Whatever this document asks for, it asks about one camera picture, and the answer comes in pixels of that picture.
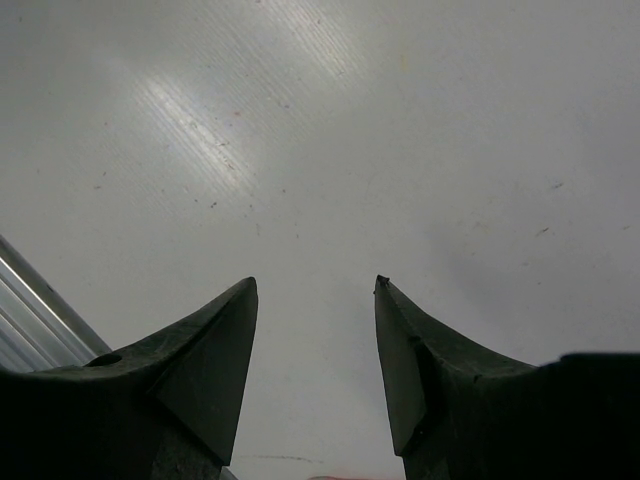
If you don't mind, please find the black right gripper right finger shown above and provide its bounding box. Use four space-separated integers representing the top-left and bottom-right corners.
374 276 639 479

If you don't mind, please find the aluminium frame rail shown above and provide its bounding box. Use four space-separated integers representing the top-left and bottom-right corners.
0 240 111 373

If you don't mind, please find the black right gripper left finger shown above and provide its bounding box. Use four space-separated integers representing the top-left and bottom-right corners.
1 277 258 479

